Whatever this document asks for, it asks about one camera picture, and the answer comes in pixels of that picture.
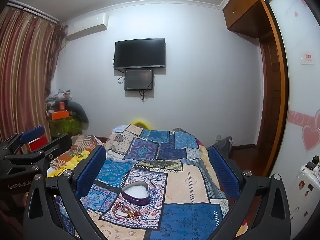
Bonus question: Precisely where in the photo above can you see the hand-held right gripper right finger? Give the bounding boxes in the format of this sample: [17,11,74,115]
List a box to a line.
[208,146,292,240]

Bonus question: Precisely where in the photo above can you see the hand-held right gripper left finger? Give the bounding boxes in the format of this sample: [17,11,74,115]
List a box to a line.
[22,145,108,240]

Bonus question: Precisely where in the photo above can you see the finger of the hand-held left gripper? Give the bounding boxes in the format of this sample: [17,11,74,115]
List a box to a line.
[0,134,73,176]
[0,126,46,159]

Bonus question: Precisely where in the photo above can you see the purple heart-shaped tin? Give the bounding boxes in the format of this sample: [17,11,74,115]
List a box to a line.
[121,182,150,206]

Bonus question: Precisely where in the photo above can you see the red cord tassel charm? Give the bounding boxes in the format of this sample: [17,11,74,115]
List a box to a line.
[126,209,143,220]

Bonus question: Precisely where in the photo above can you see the yellow cloth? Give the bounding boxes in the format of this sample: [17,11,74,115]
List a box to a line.
[47,152,92,178]

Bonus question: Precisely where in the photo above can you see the green cloth-covered cabinet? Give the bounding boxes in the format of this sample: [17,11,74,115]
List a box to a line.
[49,116,84,138]

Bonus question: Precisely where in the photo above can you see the orange striped quilt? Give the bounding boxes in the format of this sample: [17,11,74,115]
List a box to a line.
[50,134,105,178]

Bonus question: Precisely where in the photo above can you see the dark bag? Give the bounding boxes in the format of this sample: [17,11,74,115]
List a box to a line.
[212,136,233,158]

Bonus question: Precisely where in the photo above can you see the orange box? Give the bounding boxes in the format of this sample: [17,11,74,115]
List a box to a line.
[49,110,70,120]

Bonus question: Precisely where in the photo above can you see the dark green cushion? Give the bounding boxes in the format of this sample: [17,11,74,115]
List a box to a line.
[67,101,89,126]

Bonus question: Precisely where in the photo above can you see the patchwork printed blanket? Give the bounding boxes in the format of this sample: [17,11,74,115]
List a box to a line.
[47,124,240,240]

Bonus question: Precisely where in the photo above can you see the floral cloth bundle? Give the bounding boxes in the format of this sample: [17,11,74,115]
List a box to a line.
[46,89,73,106]

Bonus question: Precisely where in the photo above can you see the striped curtain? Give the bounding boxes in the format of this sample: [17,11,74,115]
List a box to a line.
[0,2,67,153]

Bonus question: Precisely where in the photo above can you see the white stickered suitcase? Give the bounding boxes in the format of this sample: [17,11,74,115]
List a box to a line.
[282,164,320,230]

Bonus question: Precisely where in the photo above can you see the black device on suitcase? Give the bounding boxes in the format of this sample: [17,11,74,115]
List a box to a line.
[306,156,320,171]

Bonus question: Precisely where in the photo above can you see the wooden wardrobe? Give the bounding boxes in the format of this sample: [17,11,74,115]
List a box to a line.
[222,0,289,178]

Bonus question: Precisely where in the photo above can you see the white heart-print sliding door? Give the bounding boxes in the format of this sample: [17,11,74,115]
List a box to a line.
[269,0,320,180]

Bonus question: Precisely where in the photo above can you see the white air conditioner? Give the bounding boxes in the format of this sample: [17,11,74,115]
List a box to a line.
[65,12,109,42]

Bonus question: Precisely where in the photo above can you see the red and white door sticker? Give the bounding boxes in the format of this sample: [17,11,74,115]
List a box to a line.
[301,52,314,64]

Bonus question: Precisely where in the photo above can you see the red gold braided bracelet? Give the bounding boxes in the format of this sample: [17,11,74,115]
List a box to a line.
[125,184,148,198]

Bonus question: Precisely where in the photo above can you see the yellow ring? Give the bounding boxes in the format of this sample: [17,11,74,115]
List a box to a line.
[132,118,153,130]

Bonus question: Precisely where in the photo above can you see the small black wall monitor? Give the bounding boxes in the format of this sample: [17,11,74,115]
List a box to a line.
[124,68,154,91]

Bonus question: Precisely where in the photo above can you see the curtain rail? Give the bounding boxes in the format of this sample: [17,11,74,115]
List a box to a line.
[7,1,61,23]

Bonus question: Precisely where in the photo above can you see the black wall television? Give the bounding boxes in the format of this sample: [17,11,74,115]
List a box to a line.
[114,38,166,70]

